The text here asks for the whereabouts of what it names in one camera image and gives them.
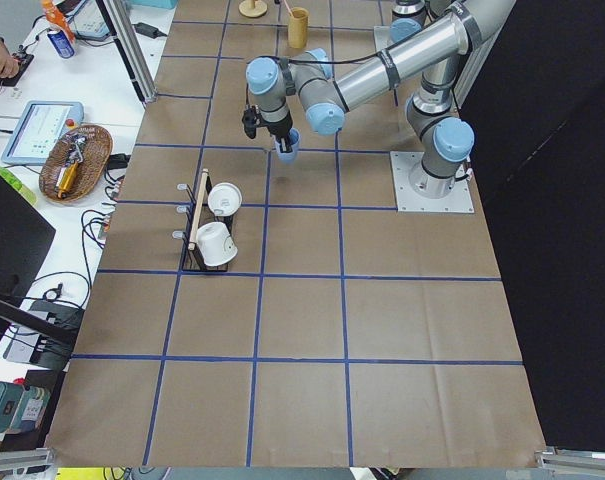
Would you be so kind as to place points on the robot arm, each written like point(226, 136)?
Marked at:
point(270, 80)

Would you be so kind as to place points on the round wooden stand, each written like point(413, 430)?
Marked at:
point(253, 8)

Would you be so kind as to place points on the white cup on rack front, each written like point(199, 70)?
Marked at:
point(216, 244)

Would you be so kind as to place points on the light blue plastic cup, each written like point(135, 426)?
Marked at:
point(287, 152)

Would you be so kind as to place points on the tan bamboo cylinder holder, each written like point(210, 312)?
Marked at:
point(297, 32)

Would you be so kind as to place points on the white cup on rack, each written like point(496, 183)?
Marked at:
point(216, 244)
point(224, 199)

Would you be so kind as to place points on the white cup on rack rear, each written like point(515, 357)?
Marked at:
point(224, 199)

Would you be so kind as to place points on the orange bottle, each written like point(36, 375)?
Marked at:
point(56, 18)

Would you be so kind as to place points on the aluminium frame post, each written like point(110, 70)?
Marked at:
point(117, 20)

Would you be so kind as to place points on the wooden rack dowel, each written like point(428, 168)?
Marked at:
point(197, 208)

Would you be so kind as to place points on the black wire cup rack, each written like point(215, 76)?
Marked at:
point(192, 261)

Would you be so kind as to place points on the teach pendant tablet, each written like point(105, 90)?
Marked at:
point(39, 128)

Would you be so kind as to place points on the woven wicker basket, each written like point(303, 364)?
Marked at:
point(75, 163)

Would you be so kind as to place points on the black monitor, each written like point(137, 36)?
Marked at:
point(25, 240)

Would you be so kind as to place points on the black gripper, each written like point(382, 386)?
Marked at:
point(280, 128)

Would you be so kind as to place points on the pink chopstick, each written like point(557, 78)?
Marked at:
point(288, 8)

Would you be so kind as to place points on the green container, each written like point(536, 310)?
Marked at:
point(22, 408)

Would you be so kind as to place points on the blue drink can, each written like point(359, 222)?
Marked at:
point(60, 42)

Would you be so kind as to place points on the black power adapter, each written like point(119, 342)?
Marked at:
point(148, 31)

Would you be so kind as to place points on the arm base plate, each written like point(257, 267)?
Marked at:
point(382, 37)
point(418, 192)

